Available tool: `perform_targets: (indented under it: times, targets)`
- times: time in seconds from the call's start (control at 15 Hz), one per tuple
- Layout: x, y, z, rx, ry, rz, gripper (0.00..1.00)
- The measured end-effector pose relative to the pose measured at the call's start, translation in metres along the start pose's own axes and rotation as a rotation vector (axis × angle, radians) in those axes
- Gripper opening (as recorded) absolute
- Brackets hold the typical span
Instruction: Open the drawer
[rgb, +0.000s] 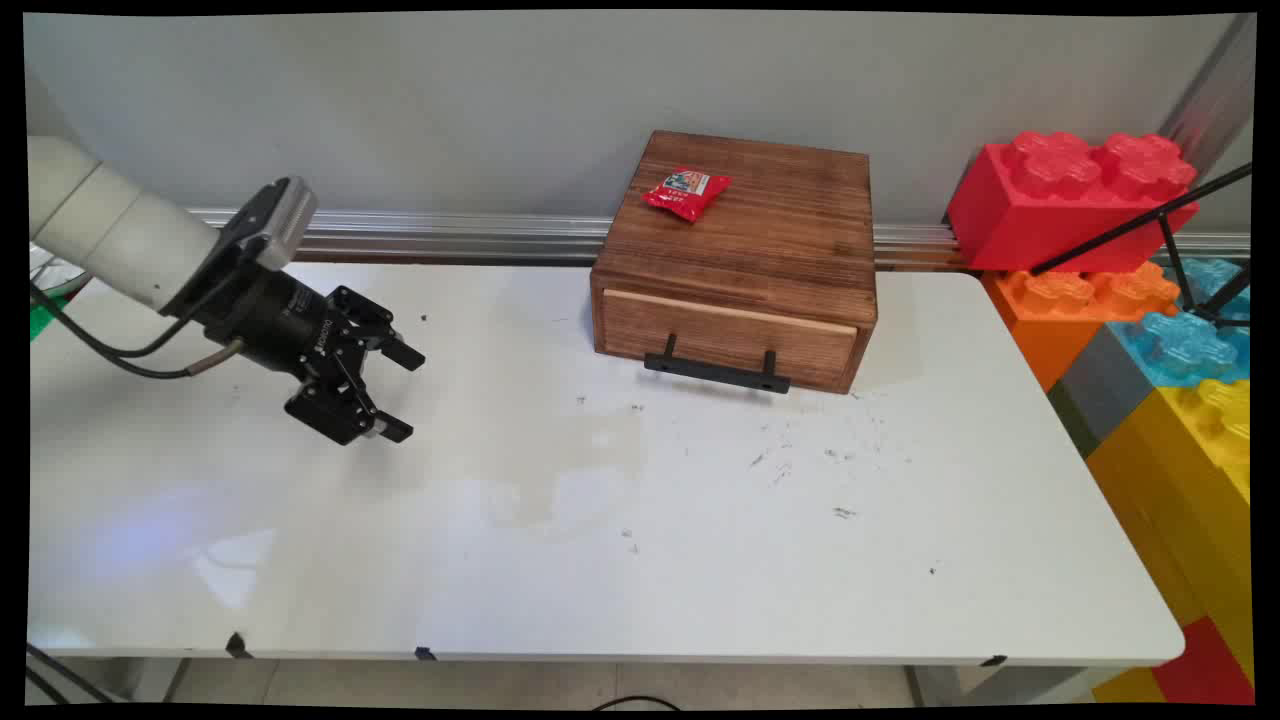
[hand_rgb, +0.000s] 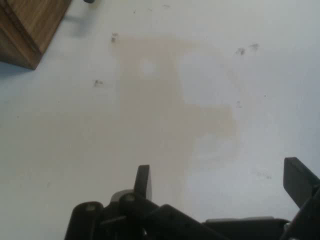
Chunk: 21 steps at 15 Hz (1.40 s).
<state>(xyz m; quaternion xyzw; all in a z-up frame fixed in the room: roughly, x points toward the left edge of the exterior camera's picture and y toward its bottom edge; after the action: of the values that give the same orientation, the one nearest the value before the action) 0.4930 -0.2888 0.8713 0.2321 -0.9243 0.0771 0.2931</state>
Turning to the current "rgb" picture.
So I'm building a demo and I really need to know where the black cable with metal plug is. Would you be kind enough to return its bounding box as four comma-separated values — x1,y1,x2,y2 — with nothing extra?
30,285,247,381

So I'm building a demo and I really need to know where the black drawer handle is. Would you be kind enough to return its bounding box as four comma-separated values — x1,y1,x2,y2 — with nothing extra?
643,334,792,395

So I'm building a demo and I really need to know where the brown wooden drawer cabinet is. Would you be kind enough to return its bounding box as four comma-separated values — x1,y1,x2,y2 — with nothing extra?
590,130,880,395

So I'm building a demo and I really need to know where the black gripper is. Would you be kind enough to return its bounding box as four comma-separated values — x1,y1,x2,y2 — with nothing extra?
203,263,427,447

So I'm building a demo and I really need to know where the big yellow toy brick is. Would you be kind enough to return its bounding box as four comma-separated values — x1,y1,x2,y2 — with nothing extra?
1086,377,1253,683

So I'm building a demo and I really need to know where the aluminium upright post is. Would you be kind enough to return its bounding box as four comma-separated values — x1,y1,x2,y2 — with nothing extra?
1160,14,1257,183

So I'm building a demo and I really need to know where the wooden drawer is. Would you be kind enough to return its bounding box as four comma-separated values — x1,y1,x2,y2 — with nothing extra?
600,288,860,392

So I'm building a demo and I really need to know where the aluminium wall rail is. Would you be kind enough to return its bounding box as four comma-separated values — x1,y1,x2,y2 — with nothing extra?
188,208,1251,272

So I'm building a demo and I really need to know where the big orange toy brick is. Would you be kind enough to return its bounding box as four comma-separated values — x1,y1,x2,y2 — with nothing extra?
981,262,1182,392

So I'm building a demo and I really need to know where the black tripod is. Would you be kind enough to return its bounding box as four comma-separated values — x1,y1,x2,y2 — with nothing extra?
1029,163,1253,328

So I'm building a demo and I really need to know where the big grey toy brick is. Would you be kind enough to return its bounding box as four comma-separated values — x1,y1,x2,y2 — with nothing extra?
1047,324,1161,460

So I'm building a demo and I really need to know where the small red toy brick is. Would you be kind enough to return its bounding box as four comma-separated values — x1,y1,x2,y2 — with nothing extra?
1151,614,1255,706

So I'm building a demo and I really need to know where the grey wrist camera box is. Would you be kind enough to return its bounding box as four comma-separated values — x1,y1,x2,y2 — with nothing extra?
236,177,320,270

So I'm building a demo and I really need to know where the big red toy brick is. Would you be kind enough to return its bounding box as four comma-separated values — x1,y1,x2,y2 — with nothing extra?
946,130,1200,274

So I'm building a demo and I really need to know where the red snack packet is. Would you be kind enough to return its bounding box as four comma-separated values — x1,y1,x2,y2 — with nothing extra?
640,166,733,224

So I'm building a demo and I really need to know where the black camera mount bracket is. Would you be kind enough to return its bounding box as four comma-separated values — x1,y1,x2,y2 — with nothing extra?
160,212,273,321

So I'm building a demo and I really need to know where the black cable with white label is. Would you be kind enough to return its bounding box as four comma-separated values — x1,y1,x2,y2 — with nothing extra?
30,270,236,360

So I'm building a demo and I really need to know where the big blue toy brick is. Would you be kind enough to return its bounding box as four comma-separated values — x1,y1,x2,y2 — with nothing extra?
1107,257,1252,388

